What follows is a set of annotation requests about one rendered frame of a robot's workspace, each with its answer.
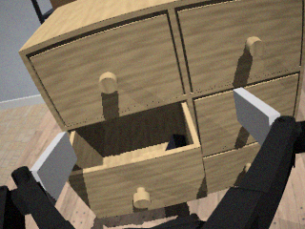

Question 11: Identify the black nine-volt battery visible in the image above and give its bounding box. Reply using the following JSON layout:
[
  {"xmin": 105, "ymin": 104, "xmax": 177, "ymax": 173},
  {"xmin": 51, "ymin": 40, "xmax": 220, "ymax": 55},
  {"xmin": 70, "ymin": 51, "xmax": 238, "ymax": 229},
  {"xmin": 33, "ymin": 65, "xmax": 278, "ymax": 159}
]
[{"xmin": 165, "ymin": 134, "xmax": 187, "ymax": 151}]

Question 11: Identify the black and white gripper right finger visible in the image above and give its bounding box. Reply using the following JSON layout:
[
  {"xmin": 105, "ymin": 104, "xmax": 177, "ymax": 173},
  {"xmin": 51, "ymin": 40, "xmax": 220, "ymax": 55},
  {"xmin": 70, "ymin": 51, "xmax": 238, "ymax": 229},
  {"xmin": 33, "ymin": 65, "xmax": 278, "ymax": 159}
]
[{"xmin": 200, "ymin": 88, "xmax": 305, "ymax": 229}]

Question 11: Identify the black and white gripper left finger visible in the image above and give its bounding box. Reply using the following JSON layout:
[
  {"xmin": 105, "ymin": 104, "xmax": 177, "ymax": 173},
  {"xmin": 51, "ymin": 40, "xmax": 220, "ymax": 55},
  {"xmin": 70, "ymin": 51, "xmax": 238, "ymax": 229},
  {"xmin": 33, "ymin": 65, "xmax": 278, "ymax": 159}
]
[{"xmin": 0, "ymin": 132, "xmax": 77, "ymax": 229}]

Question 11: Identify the small wooden chest of drawers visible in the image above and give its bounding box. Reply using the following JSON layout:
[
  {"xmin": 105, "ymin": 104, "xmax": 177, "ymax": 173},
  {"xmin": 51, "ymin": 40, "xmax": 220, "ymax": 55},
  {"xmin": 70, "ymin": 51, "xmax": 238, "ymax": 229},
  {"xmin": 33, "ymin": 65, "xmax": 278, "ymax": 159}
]
[{"xmin": 19, "ymin": 0, "xmax": 305, "ymax": 138}]

